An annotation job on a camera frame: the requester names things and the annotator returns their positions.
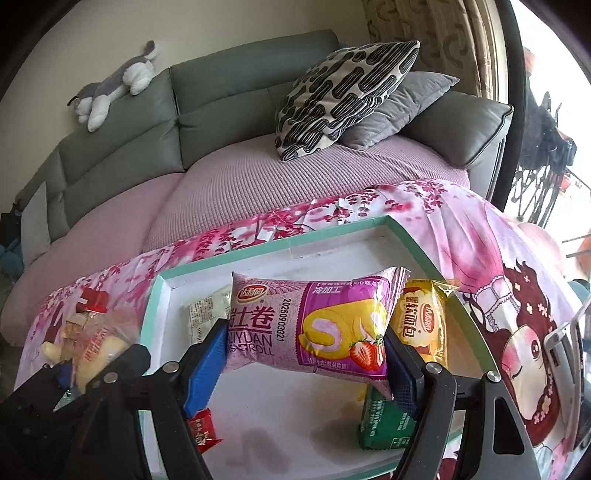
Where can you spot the blue bag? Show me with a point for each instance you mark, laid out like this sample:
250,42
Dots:
10,261

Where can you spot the teal shallow box tray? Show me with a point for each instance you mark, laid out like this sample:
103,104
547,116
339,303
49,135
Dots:
295,415

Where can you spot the pink printed blanket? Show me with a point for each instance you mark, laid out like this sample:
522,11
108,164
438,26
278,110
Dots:
461,240

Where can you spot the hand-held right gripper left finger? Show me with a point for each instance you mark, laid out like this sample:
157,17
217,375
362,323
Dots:
205,369

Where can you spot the black white patterned pillow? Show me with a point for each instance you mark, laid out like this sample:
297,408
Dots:
341,92

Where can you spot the grey pillow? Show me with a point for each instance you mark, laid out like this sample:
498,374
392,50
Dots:
406,106

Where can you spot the black bag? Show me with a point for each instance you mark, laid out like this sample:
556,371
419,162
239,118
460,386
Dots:
10,226

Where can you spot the pink sofa cover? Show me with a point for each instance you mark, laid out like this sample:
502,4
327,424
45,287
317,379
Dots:
231,184

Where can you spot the black metal rack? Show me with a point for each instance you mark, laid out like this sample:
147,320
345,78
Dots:
540,147

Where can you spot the grey white plush dog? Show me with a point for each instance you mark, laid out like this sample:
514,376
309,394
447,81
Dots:
124,78

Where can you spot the green snack packet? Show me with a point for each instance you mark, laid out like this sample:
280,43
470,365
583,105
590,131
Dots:
381,424

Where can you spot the dark door frame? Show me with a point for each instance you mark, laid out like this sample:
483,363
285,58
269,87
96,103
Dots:
512,69

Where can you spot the clear cream bread packet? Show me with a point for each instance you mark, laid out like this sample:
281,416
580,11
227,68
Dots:
99,350
51,351

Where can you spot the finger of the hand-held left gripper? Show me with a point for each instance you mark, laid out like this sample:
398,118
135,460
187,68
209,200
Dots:
134,362
66,374

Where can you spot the white chair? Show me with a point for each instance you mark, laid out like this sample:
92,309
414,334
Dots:
561,346

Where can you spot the small red snack packet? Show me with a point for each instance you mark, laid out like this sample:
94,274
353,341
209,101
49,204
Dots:
203,431

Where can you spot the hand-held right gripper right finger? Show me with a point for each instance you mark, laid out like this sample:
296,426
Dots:
401,383

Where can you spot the grey-green sofa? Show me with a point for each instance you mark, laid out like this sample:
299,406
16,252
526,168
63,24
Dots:
221,92

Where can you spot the beige patterned curtain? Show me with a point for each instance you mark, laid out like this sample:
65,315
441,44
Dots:
438,32

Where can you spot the purple cake roll packet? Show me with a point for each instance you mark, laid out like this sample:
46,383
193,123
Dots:
286,323

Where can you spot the white cushion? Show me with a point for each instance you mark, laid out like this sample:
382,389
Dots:
34,226

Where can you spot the yellow bread packet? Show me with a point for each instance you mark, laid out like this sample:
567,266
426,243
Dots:
420,318

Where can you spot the white snack packet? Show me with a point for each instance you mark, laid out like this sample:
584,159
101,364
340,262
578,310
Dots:
205,314

